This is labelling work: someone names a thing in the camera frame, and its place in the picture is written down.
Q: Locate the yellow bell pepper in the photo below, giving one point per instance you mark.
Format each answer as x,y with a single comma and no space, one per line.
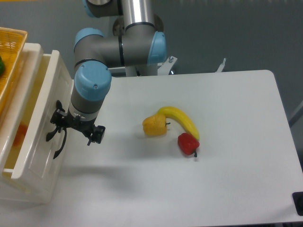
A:
155,125

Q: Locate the red bell pepper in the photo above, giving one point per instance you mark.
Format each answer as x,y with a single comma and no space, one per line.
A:
188,144

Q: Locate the white table bracket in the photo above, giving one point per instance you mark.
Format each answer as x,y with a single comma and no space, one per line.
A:
221,66

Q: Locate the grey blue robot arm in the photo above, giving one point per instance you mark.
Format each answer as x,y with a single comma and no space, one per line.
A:
95,54

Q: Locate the white drawer cabinet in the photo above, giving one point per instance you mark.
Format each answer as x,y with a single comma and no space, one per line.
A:
14,118

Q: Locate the orange knotted bread roll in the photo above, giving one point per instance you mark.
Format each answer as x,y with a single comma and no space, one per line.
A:
20,135

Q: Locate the yellow banana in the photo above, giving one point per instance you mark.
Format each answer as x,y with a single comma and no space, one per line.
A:
180,117

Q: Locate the black corner device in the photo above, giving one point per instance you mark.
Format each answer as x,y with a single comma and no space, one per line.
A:
298,202

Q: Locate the black drawer handle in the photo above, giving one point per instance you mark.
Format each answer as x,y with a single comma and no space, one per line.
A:
58,138

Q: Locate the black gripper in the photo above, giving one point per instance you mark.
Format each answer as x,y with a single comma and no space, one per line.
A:
61,120

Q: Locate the green bell pepper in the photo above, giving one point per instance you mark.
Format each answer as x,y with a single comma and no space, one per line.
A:
2,66

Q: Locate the yellow wicker basket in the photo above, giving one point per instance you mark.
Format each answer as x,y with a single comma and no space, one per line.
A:
11,45

